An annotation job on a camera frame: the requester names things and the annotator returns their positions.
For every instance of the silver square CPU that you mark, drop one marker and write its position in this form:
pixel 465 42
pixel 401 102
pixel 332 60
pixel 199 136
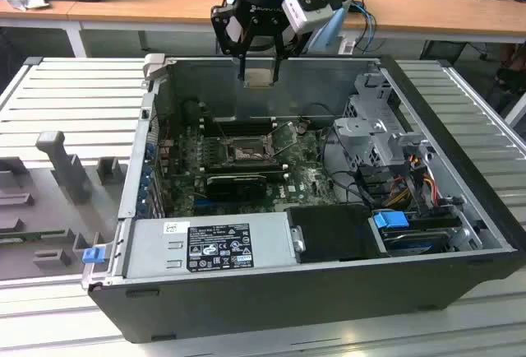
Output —
pixel 258 77

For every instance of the CPU socket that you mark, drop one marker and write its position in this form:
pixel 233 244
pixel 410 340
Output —
pixel 246 151

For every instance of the silver metal drive cage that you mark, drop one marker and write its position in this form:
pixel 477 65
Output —
pixel 370 131

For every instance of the person's sandalled foot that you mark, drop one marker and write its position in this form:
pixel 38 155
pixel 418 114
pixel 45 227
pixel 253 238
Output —
pixel 511 69

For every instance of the thin metal locking lever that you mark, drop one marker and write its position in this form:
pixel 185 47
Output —
pixel 274 128
pixel 224 133

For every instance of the round coin battery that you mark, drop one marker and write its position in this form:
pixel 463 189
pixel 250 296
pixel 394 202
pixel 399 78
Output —
pixel 302 128

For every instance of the silver power supply unit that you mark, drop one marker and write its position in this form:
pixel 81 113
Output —
pixel 152 246

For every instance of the black open PC case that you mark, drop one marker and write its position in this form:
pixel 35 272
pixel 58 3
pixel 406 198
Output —
pixel 267 312

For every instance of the blue disk carrier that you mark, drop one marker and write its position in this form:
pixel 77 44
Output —
pixel 390 221

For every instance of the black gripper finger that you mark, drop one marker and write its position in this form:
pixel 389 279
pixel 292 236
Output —
pixel 278 50
pixel 222 28

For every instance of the blue plastic case latch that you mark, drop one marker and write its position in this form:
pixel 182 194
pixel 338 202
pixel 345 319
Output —
pixel 92 256

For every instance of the green RAM stick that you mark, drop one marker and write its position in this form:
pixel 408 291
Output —
pixel 33 235

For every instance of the grey parts rack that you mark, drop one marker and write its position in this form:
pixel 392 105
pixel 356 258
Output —
pixel 61 209

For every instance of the green motherboard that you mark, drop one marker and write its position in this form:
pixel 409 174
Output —
pixel 304 168

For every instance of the pale blue teach pendant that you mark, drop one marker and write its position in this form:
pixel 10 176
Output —
pixel 330 32

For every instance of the black graphics card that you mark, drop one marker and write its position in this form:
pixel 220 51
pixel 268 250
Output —
pixel 234 188

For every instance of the white wrist camera black face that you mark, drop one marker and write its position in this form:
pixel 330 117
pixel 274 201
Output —
pixel 306 7

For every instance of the grey case corner latch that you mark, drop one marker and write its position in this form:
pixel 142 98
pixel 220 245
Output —
pixel 154 65

